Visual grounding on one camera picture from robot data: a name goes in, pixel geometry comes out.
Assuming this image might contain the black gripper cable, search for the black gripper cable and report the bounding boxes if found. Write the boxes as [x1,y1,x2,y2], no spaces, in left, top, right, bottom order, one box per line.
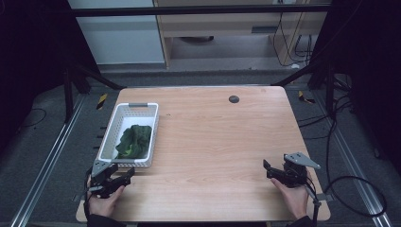
[82,166,95,219]
[303,177,335,227]

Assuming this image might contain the white cabinet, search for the white cabinet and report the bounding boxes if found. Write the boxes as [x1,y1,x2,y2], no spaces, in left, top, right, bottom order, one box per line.
[66,0,166,66]

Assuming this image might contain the black hanging cables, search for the black hanging cables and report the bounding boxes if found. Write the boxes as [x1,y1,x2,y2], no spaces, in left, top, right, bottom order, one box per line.
[271,11,316,68]

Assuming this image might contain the thin black floor cable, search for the thin black floor cable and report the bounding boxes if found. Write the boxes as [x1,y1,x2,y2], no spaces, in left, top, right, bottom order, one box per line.
[17,107,48,132]

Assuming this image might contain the black horizontal bar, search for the black horizontal bar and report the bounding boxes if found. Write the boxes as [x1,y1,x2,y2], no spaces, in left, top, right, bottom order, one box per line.
[70,4,332,18]

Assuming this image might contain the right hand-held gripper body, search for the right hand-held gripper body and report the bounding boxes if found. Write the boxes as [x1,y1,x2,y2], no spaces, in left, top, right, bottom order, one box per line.
[281,151,322,189]

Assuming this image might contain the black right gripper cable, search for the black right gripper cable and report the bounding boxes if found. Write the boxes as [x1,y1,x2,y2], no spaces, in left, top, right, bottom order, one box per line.
[303,177,335,227]

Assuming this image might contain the black metal stand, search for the black metal stand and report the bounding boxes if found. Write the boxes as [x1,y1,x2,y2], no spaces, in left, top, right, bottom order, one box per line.
[61,61,127,125]
[270,58,337,116]

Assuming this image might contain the white plastic basket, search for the white plastic basket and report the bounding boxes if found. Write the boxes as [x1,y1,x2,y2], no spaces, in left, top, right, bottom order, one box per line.
[96,101,161,168]

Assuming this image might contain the light wooden desk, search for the light wooden desk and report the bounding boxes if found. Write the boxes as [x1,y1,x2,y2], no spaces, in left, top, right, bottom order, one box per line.
[152,0,333,69]

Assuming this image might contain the dark green leafy vegetable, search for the dark green leafy vegetable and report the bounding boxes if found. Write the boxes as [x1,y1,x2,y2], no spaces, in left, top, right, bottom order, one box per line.
[114,124,153,160]

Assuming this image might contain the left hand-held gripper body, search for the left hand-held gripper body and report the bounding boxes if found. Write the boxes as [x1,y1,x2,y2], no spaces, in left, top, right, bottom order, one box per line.
[89,159,120,200]

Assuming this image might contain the person's right hand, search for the person's right hand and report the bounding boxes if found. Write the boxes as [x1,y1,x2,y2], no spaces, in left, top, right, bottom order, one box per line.
[270,178,310,220]

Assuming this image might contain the aluminium floor rail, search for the aluminium floor rail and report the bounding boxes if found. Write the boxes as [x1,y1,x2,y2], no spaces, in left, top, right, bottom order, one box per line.
[9,94,88,227]
[310,89,395,227]

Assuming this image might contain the person's left hand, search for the person's left hand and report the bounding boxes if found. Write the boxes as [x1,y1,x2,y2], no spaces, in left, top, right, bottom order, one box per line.
[88,184,126,218]

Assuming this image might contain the long black floor cable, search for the long black floor cable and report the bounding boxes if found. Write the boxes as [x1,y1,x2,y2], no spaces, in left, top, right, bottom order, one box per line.
[297,74,388,218]

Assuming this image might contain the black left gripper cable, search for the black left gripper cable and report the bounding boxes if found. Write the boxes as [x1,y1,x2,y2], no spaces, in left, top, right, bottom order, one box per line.
[82,166,95,219]

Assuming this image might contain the yellow black striped marker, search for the yellow black striped marker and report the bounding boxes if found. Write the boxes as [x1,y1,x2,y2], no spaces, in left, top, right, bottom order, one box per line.
[96,93,109,111]
[297,90,316,105]

